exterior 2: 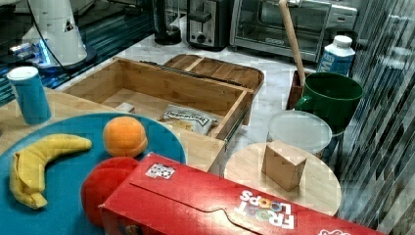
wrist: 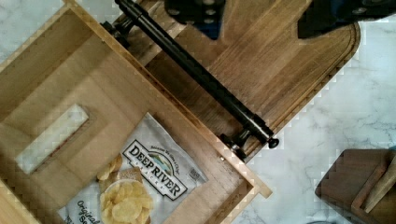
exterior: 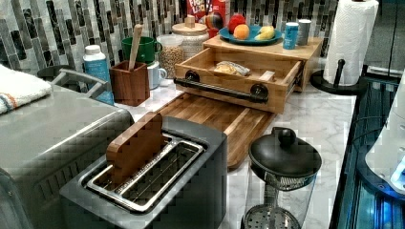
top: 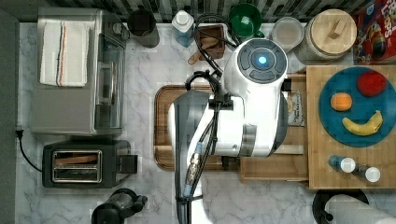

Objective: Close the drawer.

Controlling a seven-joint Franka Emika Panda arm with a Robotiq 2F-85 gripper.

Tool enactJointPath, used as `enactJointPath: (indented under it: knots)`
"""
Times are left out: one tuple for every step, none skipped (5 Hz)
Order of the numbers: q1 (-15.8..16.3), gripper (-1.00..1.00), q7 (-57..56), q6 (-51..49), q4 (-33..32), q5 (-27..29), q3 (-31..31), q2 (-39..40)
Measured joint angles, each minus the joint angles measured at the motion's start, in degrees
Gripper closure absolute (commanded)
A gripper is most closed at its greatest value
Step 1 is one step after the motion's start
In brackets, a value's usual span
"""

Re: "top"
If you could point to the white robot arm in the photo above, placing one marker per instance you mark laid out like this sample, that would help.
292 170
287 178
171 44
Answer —
238 112

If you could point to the food packet in drawer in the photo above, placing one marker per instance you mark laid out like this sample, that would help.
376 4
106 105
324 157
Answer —
295 109

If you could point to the bamboo drawer cabinet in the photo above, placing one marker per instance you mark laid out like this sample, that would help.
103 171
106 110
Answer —
321 145

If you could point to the brown wooden tray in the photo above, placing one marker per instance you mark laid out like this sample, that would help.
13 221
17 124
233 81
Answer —
163 152

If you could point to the wooden utensil holder box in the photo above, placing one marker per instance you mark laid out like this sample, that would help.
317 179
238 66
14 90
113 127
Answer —
208 39

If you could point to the blue bottle with white cap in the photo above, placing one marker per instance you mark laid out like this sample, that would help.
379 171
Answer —
183 28

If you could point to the stainless steel toaster oven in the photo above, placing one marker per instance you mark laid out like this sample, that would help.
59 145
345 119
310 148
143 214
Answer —
96 108

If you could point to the green mug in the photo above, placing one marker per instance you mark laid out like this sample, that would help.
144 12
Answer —
246 20

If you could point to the dark grey cup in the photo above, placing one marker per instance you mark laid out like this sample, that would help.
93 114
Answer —
143 27

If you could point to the black coffee grinder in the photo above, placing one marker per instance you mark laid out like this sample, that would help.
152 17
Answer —
122 203

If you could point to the clear glass jar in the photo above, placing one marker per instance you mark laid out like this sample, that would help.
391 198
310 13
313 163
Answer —
288 33

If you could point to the black two-slot toaster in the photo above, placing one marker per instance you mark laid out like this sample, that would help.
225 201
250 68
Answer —
87 164

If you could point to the orange fruit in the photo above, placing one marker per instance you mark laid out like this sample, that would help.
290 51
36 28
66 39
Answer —
341 101

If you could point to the white striped towel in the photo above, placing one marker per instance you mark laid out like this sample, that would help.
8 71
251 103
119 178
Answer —
64 54

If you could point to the woven canister with wooden lid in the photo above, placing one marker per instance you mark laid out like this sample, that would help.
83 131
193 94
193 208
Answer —
327 37

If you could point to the blue shaker with white cap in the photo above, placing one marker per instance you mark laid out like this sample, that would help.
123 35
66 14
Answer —
341 163

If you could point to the blue round plate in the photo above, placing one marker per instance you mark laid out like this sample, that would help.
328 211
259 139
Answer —
362 109

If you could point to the red apple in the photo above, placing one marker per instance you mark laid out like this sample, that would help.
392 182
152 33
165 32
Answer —
371 83

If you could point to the yellow banana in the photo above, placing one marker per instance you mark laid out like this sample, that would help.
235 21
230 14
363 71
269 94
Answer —
370 127

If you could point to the dark shaker with white cap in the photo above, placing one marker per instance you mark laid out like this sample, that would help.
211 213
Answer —
370 173

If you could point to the froot loops cereal box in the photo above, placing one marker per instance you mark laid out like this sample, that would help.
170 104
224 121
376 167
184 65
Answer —
376 39

